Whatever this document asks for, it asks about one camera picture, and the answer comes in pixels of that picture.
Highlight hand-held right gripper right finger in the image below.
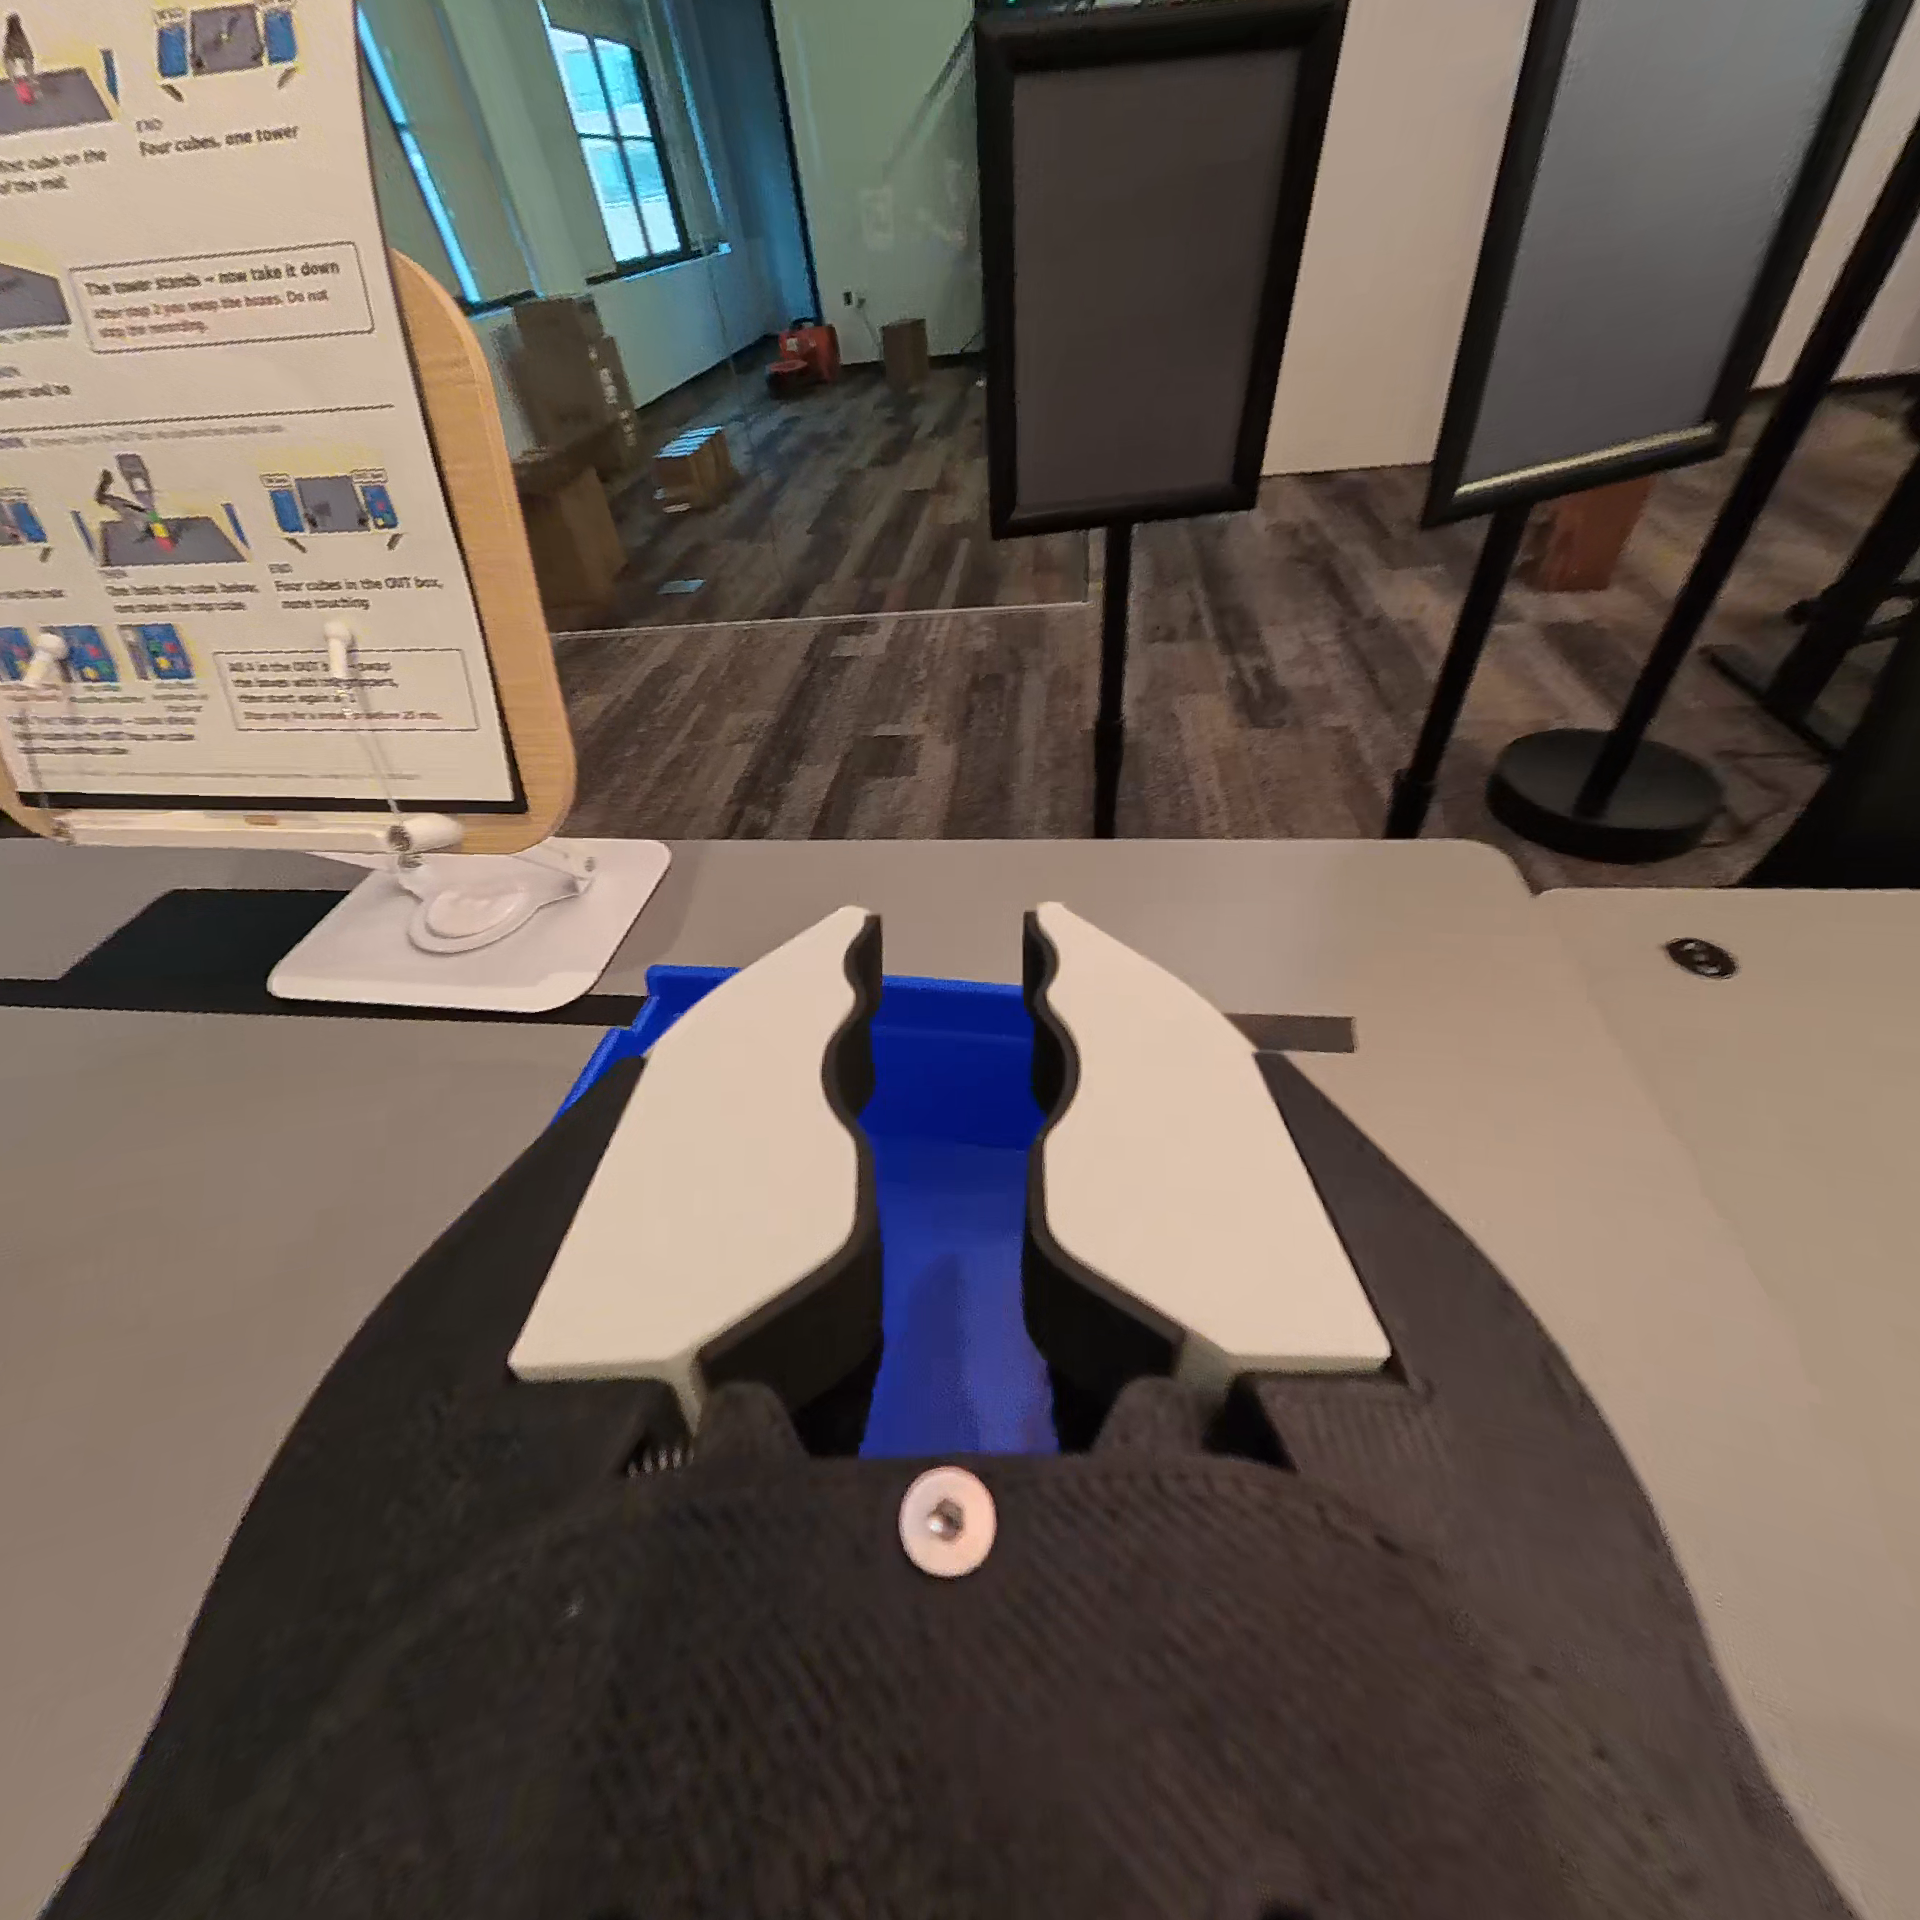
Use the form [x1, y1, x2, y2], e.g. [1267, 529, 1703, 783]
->
[1022, 898, 1396, 1416]

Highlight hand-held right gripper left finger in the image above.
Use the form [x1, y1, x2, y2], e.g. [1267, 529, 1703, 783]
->
[513, 902, 886, 1416]

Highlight blue plastic bin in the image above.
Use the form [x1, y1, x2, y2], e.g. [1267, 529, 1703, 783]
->
[563, 960, 1059, 1462]

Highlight white sign stand base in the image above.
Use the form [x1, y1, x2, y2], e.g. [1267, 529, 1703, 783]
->
[272, 812, 675, 1009]

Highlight flat cardboard box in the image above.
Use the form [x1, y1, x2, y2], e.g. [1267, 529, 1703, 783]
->
[651, 428, 751, 513]

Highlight stacked cardboard boxes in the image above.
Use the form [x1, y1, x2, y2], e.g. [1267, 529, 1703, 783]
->
[496, 295, 648, 624]

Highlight wooden instruction sign board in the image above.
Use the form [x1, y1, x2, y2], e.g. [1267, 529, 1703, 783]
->
[0, 0, 579, 847]

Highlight black sign stand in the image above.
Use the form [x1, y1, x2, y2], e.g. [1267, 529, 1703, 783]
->
[1388, 0, 1920, 872]

